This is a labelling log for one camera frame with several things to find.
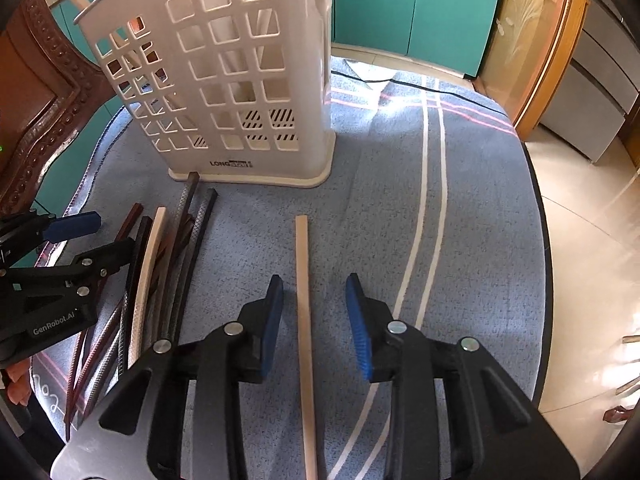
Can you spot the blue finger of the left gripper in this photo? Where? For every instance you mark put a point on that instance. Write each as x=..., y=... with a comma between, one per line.
x=70, y=227
x=107, y=259

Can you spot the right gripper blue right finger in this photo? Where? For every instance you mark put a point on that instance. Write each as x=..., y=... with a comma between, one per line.
x=357, y=308

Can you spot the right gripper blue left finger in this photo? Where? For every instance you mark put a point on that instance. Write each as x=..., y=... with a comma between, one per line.
x=273, y=304

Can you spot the cream chopstick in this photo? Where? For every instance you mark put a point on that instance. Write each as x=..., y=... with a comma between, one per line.
x=306, y=366

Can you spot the dark brown chopstick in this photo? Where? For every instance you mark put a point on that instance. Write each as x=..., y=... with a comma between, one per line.
x=110, y=356

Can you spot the white chopstick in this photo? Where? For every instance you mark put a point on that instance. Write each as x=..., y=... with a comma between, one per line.
x=148, y=263

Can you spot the black textured chopstick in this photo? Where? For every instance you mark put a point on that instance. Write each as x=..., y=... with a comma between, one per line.
x=168, y=263

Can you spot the person's left hand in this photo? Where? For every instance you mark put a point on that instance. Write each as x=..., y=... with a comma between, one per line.
x=18, y=388

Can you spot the blue striped cloth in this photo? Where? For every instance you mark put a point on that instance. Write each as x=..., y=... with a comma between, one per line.
x=433, y=203

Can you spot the carved wooden chair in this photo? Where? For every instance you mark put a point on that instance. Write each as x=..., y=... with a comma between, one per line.
x=49, y=92

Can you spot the white plastic utensil basket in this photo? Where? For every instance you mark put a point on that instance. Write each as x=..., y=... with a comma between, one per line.
x=236, y=91

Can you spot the grey refrigerator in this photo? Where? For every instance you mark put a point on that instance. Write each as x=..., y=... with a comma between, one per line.
x=600, y=86

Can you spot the wooden glass sliding door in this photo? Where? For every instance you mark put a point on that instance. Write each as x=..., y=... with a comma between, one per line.
x=530, y=47

